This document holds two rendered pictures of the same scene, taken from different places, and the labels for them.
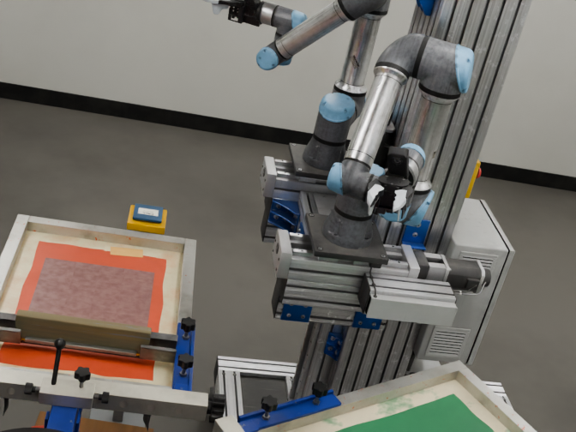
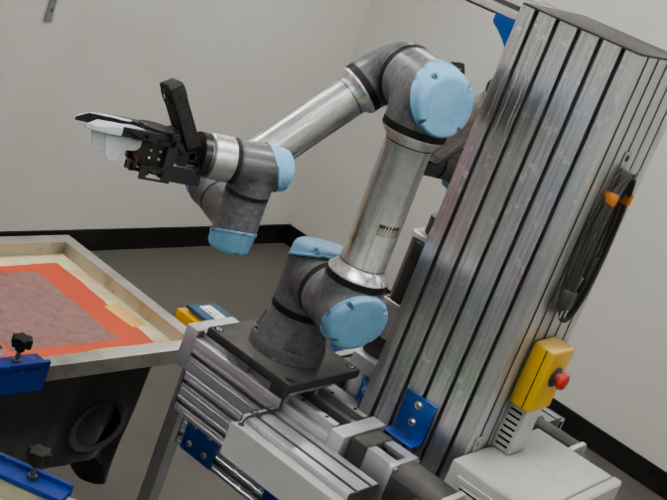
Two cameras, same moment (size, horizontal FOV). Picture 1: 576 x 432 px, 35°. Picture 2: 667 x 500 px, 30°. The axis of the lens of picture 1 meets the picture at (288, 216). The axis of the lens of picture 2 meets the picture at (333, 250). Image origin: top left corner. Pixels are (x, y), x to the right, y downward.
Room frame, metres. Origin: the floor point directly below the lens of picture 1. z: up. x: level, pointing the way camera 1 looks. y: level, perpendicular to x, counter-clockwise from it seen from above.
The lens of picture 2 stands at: (0.80, -1.77, 2.22)
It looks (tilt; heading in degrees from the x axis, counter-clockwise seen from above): 18 degrees down; 45
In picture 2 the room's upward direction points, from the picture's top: 21 degrees clockwise
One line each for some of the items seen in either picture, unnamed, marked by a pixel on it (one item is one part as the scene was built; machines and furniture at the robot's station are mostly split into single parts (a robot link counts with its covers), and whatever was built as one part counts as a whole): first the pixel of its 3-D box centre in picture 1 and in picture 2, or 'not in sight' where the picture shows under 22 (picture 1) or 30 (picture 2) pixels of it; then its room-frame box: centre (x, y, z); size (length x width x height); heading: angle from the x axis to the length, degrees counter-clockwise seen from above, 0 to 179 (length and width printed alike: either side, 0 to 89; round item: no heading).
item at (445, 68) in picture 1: (423, 136); (384, 202); (2.33, -0.32, 1.63); 0.15 x 0.12 x 0.55; 78
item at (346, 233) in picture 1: (350, 221); (294, 325); (2.36, -0.18, 1.31); 0.15 x 0.15 x 0.10
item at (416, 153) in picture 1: (407, 164); (257, 167); (2.08, -0.26, 1.65); 0.11 x 0.08 x 0.09; 168
